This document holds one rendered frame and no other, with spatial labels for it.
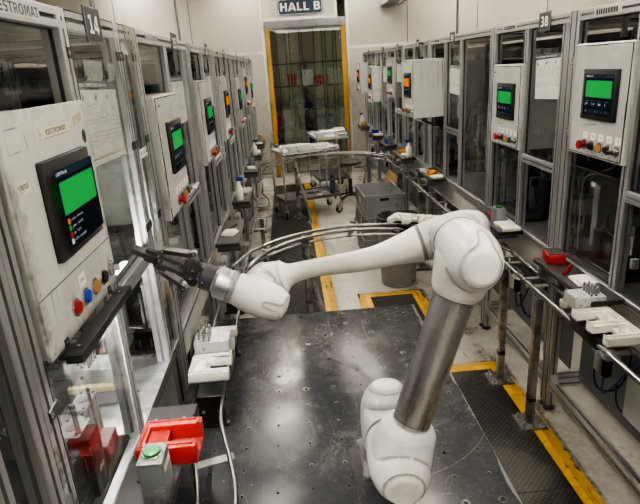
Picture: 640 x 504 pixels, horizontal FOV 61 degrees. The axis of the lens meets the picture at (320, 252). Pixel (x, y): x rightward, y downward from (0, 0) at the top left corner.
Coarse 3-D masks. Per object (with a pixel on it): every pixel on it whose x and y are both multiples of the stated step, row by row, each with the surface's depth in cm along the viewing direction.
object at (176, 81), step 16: (144, 48) 202; (144, 64) 200; (160, 64) 226; (176, 64) 260; (144, 80) 198; (160, 80) 224; (176, 80) 254; (176, 96) 251; (192, 176) 278; (192, 208) 306; (176, 224) 232; (192, 224) 309; (176, 240) 230; (176, 256) 228; (176, 288) 223; (192, 288) 256
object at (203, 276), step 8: (184, 264) 148; (192, 264) 147; (200, 264) 147; (208, 264) 148; (184, 272) 148; (200, 272) 148; (208, 272) 146; (192, 280) 149; (200, 280) 146; (208, 280) 146; (200, 288) 148; (208, 288) 147
